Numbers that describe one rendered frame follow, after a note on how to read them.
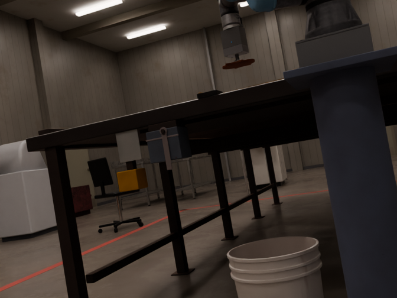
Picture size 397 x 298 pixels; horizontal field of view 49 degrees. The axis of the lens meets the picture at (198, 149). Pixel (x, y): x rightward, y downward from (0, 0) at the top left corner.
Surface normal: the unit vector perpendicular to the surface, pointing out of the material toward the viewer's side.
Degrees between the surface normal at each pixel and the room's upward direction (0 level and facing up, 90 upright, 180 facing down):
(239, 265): 93
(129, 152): 90
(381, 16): 90
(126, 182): 90
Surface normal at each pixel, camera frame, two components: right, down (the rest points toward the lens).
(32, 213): 0.95, -0.17
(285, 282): 0.02, 0.02
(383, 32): -0.33, 0.03
